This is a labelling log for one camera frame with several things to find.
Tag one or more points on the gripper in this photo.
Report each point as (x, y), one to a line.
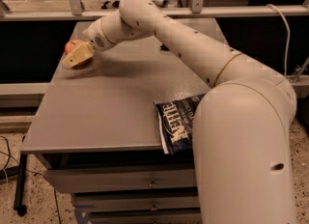
(96, 37)

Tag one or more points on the red apple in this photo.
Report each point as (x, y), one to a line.
(73, 46)

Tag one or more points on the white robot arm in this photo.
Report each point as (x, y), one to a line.
(241, 126)

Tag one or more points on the grey metal railing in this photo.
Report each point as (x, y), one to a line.
(39, 10)

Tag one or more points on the black snack bar wrapper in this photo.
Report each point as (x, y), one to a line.
(164, 47)

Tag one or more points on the grey drawer cabinet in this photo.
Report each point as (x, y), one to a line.
(97, 135)

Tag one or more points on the blue Kettle chips bag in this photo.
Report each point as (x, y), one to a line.
(175, 121)

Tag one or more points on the black wheeled stand leg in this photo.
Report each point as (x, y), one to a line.
(19, 207)

